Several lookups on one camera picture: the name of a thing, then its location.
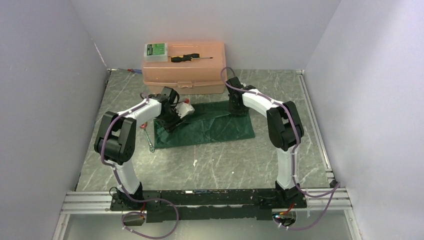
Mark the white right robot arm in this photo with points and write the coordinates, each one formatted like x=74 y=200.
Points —
x=285 y=130

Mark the red blue pen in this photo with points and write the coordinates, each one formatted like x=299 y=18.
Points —
x=137 y=71

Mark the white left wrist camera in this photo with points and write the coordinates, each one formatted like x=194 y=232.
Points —
x=184 y=109

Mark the aluminium frame rail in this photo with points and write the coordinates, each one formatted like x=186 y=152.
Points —
x=107 y=202

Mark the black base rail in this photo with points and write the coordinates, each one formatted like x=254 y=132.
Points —
x=202 y=204

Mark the silver wrench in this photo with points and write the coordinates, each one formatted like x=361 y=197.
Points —
x=150 y=143

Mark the pink plastic toolbox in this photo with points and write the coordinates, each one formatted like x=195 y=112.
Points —
x=196 y=77

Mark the green white small box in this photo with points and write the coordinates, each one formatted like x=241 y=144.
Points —
x=155 y=52

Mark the black yellow screwdriver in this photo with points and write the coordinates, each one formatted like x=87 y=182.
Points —
x=187 y=58

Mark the green cloth napkin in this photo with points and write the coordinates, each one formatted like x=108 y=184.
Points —
x=211 y=122

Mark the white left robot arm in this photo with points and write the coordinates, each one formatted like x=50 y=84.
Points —
x=116 y=137

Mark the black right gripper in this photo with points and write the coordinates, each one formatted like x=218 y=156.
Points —
x=233 y=111

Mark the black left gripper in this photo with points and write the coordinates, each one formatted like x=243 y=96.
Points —
x=169 y=127

